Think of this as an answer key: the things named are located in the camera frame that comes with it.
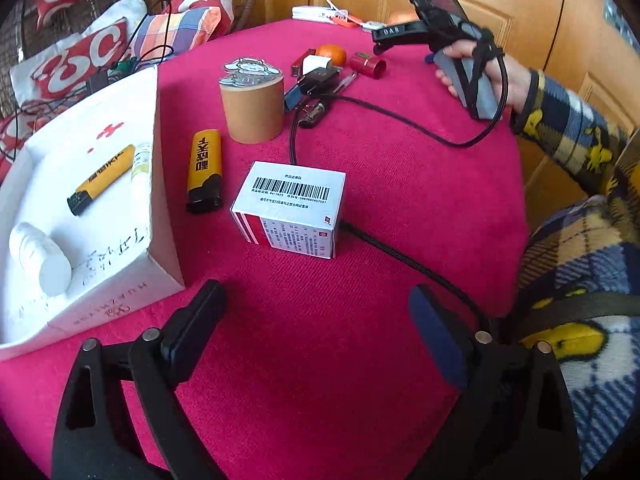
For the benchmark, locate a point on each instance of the white cushion red print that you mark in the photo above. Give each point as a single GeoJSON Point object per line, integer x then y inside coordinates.
{"type": "Point", "coordinates": [75, 55]}

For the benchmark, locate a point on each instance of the white tissue pack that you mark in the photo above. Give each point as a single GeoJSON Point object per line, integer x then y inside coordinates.
{"type": "Point", "coordinates": [312, 12]}

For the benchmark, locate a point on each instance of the orange tangerine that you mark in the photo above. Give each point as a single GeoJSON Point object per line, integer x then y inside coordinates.
{"type": "Point", "coordinates": [332, 55]}
{"type": "Point", "coordinates": [402, 16]}

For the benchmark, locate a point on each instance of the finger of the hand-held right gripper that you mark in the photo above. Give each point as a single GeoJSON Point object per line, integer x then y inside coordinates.
{"type": "Point", "coordinates": [384, 48]}
{"type": "Point", "coordinates": [400, 31]}

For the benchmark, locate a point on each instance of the person's plaid robe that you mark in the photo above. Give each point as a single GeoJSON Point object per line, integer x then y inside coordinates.
{"type": "Point", "coordinates": [590, 255]}

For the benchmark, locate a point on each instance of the person's right hand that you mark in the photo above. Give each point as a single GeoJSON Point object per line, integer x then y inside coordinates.
{"type": "Point", "coordinates": [512, 85]}

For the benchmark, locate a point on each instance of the clear pen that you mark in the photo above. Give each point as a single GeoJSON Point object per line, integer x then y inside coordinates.
{"type": "Point", "coordinates": [345, 82]}

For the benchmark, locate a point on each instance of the white red medicine box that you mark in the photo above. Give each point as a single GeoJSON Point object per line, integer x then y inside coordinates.
{"type": "Point", "coordinates": [290, 195]}

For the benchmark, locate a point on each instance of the red white round cushion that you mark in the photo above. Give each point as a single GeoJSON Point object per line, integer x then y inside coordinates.
{"type": "Point", "coordinates": [20, 130]}
{"type": "Point", "coordinates": [210, 2]}

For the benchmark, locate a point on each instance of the white pill bottle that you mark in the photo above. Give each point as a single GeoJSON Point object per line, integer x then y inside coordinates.
{"type": "Point", "coordinates": [40, 255]}

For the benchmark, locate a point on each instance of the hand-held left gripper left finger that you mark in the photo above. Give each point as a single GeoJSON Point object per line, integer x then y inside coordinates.
{"type": "Point", "coordinates": [195, 320]}

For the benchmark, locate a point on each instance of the yellow black lighter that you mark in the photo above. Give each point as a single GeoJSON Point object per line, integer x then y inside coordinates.
{"type": "Point", "coordinates": [205, 165]}
{"type": "Point", "coordinates": [100, 180]}

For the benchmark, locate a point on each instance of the brown tape roll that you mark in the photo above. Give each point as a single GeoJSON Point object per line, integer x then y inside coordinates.
{"type": "Point", "coordinates": [252, 112]}

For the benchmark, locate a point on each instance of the small dropper bottle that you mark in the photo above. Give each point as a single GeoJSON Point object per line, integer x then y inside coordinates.
{"type": "Point", "coordinates": [141, 165]}

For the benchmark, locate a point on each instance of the red cylinder can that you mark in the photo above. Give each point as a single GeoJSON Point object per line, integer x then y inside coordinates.
{"type": "Point", "coordinates": [365, 64]}

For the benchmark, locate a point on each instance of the small white device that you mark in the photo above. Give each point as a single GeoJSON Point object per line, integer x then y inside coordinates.
{"type": "Point", "coordinates": [374, 26]}

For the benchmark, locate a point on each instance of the pink tablecloth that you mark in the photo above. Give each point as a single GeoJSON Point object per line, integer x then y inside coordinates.
{"type": "Point", "coordinates": [400, 185]}

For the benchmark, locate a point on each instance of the white cardboard tray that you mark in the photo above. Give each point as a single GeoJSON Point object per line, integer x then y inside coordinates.
{"type": "Point", "coordinates": [75, 160]}

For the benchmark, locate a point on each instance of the dark brown electronics box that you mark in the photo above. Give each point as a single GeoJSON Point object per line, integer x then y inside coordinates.
{"type": "Point", "coordinates": [97, 80]}

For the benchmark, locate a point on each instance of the striped plaid cushion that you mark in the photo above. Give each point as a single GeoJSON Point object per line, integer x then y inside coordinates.
{"type": "Point", "coordinates": [175, 32]}

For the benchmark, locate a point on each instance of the person's right forearm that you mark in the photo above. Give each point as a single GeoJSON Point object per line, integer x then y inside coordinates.
{"type": "Point", "coordinates": [570, 125]}

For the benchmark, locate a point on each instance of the red clip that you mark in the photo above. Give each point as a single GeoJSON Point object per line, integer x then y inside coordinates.
{"type": "Point", "coordinates": [345, 19]}

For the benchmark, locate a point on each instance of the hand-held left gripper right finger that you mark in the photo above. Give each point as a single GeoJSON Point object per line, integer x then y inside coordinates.
{"type": "Point", "coordinates": [435, 330]}

